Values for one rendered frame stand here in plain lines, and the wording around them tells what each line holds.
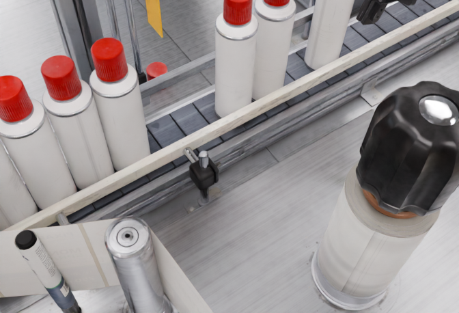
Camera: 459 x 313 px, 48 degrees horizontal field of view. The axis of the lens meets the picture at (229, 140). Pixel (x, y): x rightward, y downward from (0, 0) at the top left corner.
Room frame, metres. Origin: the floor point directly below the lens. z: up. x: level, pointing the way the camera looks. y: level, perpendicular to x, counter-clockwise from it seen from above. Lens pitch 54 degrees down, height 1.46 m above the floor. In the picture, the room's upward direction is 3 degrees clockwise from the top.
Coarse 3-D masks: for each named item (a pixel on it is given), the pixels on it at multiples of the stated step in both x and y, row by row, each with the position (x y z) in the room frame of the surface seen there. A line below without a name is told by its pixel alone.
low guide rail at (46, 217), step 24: (456, 0) 0.70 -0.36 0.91; (408, 24) 0.64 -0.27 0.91; (360, 48) 0.58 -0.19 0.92; (384, 48) 0.60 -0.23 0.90; (312, 72) 0.52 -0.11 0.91; (336, 72) 0.54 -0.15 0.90; (264, 96) 0.48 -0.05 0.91; (288, 96) 0.49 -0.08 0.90; (240, 120) 0.44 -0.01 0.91; (192, 144) 0.39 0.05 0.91; (144, 168) 0.35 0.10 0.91; (96, 192) 0.31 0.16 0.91; (48, 216) 0.28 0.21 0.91
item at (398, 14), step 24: (432, 0) 0.75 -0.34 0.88; (360, 24) 0.67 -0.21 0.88; (384, 24) 0.68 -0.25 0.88; (432, 24) 0.68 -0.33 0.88; (288, 72) 0.56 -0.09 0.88; (168, 120) 0.45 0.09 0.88; (192, 120) 0.46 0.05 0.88; (216, 120) 0.46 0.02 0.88; (264, 120) 0.46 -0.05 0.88; (168, 144) 0.41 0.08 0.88; (216, 144) 0.42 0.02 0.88; (168, 168) 0.37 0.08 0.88; (120, 192) 0.33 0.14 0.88; (72, 216) 0.30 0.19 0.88
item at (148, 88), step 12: (300, 12) 0.60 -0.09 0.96; (312, 12) 0.60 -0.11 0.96; (300, 24) 0.59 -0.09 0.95; (204, 60) 0.49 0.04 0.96; (168, 72) 0.47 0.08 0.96; (180, 72) 0.47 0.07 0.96; (192, 72) 0.48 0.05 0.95; (144, 84) 0.45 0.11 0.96; (156, 84) 0.45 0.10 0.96; (168, 84) 0.46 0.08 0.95; (144, 96) 0.43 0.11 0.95
